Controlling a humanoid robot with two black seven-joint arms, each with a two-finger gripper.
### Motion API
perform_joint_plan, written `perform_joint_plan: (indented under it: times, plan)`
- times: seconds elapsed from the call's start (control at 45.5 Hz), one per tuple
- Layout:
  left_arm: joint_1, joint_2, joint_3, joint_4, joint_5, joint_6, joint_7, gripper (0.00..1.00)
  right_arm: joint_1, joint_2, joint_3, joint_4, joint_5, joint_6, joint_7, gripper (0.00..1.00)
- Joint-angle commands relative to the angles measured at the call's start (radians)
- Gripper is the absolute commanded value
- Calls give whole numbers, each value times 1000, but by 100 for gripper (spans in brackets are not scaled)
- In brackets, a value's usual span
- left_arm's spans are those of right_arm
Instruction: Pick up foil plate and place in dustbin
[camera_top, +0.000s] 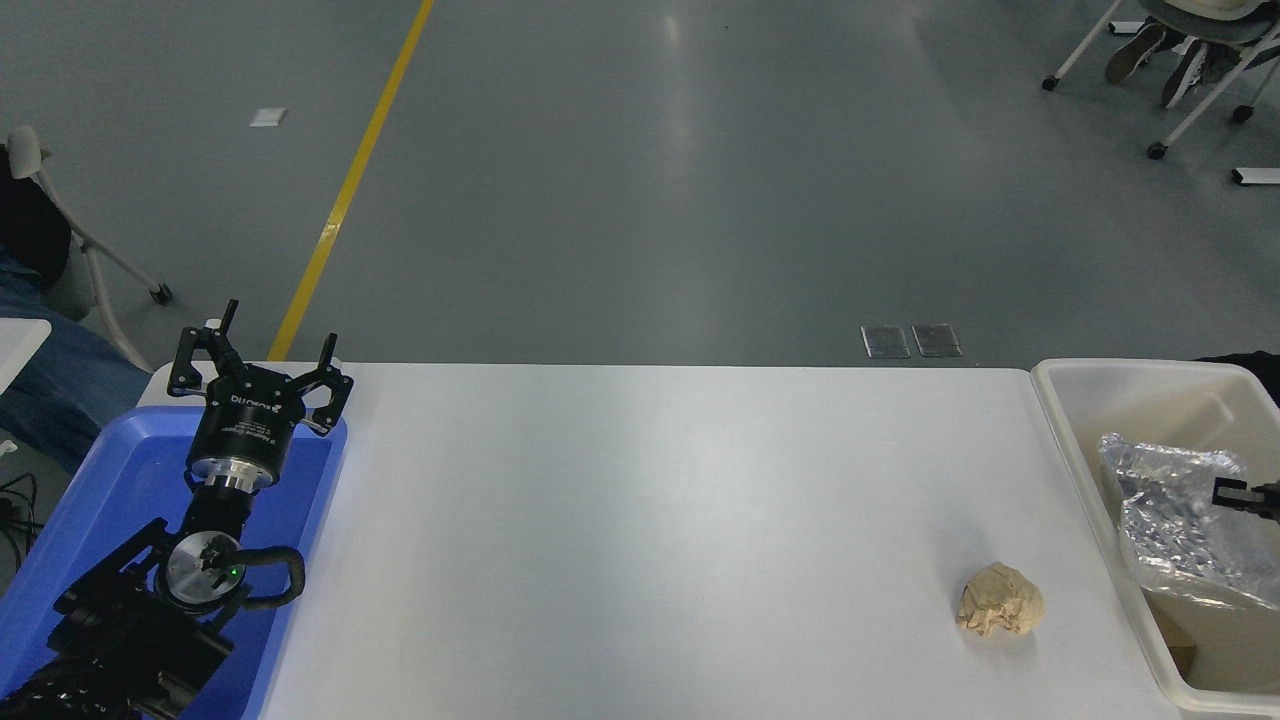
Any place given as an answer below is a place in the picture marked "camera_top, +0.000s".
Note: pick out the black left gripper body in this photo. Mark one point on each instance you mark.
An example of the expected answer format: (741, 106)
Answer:
(245, 420)

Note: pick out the silver foil tray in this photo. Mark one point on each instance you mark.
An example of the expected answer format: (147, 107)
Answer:
(1170, 510)

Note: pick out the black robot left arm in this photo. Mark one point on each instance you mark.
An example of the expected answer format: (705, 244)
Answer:
(120, 640)

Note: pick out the metal floor outlet plate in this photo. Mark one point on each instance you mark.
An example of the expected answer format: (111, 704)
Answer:
(937, 340)
(886, 342)

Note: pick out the black fabric item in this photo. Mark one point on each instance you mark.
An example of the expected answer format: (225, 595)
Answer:
(1250, 372)

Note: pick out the blue plastic tray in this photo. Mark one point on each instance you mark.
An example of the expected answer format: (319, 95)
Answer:
(130, 480)

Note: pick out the white wheeled chair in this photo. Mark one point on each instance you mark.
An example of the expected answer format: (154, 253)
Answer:
(100, 255)

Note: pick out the large pale plastic bin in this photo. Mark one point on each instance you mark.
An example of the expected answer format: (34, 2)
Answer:
(1100, 400)

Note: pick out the small white table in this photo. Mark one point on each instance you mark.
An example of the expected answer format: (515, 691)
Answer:
(18, 345)

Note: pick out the white paper scrap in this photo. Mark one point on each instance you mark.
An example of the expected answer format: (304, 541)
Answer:
(268, 117)

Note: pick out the crumpled tan paper ball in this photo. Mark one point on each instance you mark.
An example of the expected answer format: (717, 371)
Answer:
(1000, 600)

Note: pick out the white furniture foot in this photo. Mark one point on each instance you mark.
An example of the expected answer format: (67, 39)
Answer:
(1258, 176)
(1125, 27)

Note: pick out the white-legged grey chair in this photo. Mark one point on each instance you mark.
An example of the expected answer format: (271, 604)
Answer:
(1240, 30)

